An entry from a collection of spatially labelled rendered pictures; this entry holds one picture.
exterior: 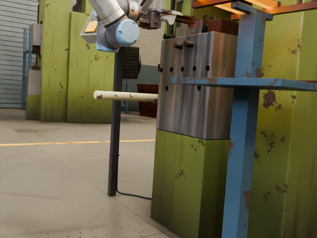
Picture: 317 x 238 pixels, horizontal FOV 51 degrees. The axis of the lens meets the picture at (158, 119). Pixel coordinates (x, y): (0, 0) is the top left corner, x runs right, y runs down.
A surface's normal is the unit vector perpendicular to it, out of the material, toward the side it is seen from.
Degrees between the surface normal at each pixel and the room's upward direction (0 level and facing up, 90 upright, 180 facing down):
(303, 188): 90
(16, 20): 90
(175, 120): 90
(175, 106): 90
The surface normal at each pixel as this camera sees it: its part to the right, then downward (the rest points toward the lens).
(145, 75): 0.55, 0.10
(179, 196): -0.83, -0.01
